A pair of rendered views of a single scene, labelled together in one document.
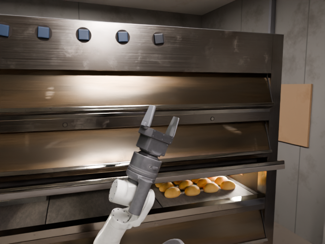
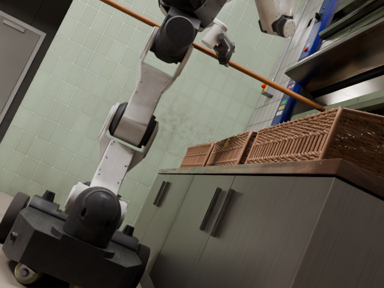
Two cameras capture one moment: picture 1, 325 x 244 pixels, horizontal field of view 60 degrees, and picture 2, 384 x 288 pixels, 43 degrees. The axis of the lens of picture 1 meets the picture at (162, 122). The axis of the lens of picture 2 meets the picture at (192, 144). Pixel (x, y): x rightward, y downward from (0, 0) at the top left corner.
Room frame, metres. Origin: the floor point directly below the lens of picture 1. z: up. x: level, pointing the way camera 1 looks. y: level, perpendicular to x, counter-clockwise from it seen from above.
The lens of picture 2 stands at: (1.01, -1.80, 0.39)
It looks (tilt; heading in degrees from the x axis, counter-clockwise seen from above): 8 degrees up; 100
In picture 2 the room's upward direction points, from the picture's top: 24 degrees clockwise
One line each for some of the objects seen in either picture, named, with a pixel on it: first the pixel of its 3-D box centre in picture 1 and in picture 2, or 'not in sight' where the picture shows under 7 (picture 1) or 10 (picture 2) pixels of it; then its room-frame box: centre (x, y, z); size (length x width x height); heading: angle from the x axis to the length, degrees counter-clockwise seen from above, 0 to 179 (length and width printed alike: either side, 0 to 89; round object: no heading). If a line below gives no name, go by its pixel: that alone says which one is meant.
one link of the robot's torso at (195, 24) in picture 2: not in sight; (176, 34); (0.48, -0.05, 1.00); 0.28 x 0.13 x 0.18; 109
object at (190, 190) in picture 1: (184, 175); not in sight; (1.89, -0.15, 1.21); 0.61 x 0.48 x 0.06; 18
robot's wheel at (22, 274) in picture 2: not in sight; (30, 272); (0.46, -0.32, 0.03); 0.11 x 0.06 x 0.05; 96
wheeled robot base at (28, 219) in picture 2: not in sight; (85, 228); (0.49, -0.07, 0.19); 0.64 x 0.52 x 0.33; 109
